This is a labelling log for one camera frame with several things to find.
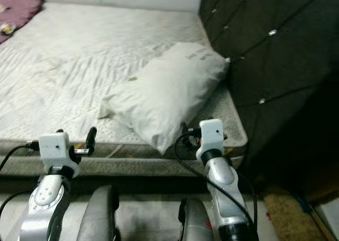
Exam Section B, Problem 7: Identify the white pillow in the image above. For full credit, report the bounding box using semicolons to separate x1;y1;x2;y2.
98;41;230;155

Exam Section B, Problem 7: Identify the robot left leg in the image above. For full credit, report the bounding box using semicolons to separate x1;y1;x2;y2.
77;185;121;241

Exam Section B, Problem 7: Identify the robot leg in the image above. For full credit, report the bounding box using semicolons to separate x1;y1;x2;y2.
77;185;121;241
177;198;215;241

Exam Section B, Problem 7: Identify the white quilted mattress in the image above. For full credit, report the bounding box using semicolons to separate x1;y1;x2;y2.
0;2;248;178

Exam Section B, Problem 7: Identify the robot right leg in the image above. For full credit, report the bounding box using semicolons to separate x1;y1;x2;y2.
177;198;215;241

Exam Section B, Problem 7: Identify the dark tufted headboard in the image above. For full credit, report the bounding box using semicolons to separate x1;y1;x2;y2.
199;0;339;199

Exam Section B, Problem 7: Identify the brown rug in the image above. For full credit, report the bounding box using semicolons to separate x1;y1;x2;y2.
262;191;326;241

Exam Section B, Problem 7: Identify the purple duck print blanket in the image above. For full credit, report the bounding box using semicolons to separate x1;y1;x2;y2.
0;0;44;44

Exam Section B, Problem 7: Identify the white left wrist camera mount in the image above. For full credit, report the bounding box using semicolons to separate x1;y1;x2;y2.
39;132;80;178

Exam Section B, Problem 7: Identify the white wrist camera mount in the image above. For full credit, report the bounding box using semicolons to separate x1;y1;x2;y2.
196;119;225;164
39;132;80;178

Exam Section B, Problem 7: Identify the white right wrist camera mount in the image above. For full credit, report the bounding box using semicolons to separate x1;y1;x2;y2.
196;119;225;164

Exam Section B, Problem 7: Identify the short black left arm cable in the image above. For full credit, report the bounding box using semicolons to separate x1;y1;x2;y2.
0;191;32;215

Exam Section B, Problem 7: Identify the short black arm cable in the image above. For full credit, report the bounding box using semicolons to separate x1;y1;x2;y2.
251;188;259;223
0;191;32;215

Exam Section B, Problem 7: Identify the short black right arm cable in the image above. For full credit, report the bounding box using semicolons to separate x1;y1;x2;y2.
251;188;259;223

